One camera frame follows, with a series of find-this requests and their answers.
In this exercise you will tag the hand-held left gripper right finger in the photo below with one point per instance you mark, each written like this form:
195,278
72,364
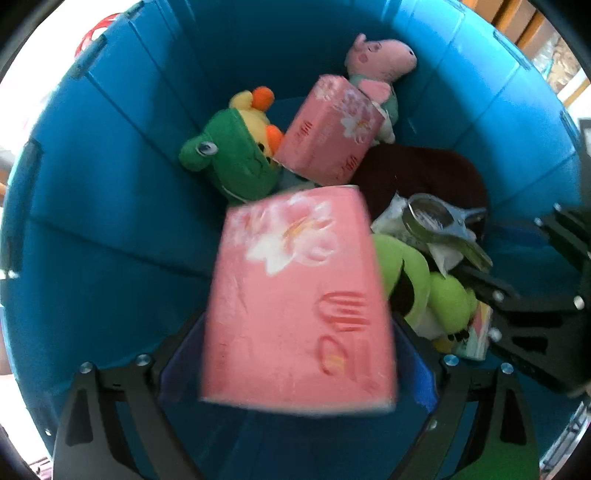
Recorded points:
415,374

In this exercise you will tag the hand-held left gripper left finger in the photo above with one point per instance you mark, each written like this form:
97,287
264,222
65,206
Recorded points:
184,369

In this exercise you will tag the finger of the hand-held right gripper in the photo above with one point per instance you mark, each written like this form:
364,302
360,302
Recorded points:
570,235
489,286

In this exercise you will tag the pastel colourful card pack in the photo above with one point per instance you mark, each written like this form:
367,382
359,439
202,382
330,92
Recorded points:
478,332

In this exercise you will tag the silver metal clamp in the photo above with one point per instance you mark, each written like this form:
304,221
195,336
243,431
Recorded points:
438,221

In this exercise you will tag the light green plush toy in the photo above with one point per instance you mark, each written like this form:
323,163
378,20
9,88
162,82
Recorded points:
401,258

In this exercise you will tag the pink tissue pack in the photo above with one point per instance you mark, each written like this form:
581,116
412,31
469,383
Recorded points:
295,300
323,134

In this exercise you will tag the maroon cloth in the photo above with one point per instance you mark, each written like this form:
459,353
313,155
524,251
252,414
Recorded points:
415,170

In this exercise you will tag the blue plastic container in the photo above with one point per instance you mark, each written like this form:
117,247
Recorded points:
115,184

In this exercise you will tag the green frog duck plush toy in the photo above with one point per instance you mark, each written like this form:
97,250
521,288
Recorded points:
231,157

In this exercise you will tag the pink pig plush toy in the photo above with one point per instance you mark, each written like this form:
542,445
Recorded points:
383,53

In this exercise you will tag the wooden door frame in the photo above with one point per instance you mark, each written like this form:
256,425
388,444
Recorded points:
521,27

